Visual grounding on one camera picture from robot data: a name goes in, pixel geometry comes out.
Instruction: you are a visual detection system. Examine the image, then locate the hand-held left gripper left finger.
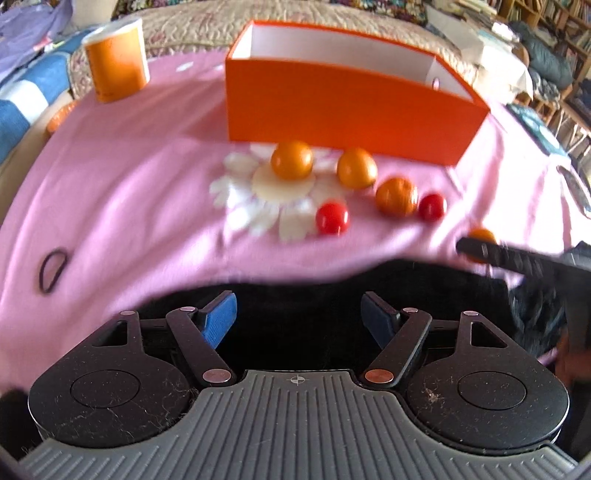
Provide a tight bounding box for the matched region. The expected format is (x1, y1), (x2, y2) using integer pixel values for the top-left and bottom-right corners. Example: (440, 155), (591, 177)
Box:
(92, 291), (238, 387)

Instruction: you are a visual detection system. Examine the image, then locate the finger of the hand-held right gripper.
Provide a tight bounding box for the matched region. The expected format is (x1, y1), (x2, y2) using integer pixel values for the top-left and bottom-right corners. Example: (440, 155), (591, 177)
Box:
(456, 236), (571, 280)

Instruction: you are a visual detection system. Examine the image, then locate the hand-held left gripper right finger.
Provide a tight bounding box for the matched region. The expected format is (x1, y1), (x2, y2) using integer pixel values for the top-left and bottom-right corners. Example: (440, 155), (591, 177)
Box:
(360, 291), (509, 388)

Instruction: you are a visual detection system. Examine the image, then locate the small orange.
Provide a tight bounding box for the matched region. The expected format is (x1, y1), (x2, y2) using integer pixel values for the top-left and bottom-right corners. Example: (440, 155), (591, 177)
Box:
(468, 227), (498, 264)

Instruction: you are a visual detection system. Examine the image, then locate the orange cardboard box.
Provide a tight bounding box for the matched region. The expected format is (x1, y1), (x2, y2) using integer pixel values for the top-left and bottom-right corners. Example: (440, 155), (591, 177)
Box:
(225, 19), (490, 167)

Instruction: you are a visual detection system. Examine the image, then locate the dark cloth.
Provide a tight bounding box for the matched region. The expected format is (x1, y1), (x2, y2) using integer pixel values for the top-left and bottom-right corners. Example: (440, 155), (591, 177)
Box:
(134, 261), (568, 370)

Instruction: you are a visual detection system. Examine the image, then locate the red tomato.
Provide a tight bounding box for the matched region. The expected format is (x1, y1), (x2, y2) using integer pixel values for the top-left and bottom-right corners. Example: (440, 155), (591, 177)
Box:
(316, 200), (350, 235)
(418, 193), (448, 222)

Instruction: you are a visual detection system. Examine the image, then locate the large orange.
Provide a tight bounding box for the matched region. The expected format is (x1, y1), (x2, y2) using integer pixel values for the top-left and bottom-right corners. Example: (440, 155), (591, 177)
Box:
(337, 148), (378, 189)
(270, 141), (315, 181)
(375, 177), (419, 217)

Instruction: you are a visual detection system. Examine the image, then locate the teal printed item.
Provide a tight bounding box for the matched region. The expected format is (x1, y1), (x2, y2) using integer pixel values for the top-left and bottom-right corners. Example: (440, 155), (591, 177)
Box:
(507, 104), (571, 157)

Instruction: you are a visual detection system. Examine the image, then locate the pink daisy print cloth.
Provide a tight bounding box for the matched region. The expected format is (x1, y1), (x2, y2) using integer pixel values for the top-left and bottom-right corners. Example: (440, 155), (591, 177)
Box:
(0, 48), (591, 384)

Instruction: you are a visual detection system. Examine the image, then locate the grey blue cloth bundle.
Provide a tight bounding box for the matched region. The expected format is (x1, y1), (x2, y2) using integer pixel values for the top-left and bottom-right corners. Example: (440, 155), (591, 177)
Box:
(510, 21), (574, 90)

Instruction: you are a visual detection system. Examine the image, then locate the white paper box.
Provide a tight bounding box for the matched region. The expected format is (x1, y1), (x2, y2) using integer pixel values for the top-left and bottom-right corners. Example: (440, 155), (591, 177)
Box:
(427, 4), (532, 93)

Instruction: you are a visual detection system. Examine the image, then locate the wooden bookshelf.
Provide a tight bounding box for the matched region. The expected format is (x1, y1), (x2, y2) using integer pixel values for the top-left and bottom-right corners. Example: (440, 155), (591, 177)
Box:
(489, 0), (591, 84)

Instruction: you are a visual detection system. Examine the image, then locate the tan bed sheet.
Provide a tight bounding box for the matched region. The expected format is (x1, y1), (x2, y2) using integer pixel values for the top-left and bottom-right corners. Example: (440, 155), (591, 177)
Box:
(0, 124), (47, 213)

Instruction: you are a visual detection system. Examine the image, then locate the small orange bowl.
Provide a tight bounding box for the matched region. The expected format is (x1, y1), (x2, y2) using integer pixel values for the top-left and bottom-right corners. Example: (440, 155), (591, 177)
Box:
(46, 102), (79, 139)

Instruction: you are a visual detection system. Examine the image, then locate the orange canister with white lid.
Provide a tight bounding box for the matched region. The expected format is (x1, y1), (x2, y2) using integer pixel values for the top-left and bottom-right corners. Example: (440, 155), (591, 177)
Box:
(82, 17), (151, 103)

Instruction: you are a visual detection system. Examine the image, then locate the blue white striped blanket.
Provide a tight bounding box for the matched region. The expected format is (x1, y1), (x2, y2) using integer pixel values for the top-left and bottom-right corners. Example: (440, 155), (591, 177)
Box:
(0, 32), (88, 162)

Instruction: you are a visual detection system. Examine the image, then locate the purple floral cloth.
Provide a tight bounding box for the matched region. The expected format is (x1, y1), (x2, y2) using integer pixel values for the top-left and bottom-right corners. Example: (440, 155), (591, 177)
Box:
(0, 0), (75, 81)

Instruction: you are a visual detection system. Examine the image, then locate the black hair tie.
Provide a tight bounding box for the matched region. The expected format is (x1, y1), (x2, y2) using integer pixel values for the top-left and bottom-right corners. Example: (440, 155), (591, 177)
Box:
(39, 249), (69, 294)

